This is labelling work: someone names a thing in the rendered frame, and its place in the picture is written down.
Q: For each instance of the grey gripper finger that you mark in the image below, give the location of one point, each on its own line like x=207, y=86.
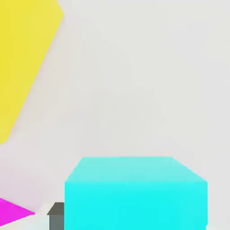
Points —
x=56, y=218

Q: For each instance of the small cyan cube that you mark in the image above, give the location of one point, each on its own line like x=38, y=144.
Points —
x=136, y=201

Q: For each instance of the small magenta cube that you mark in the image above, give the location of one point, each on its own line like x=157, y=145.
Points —
x=12, y=213

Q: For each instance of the large yellow box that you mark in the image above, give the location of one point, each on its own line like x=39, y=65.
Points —
x=23, y=61

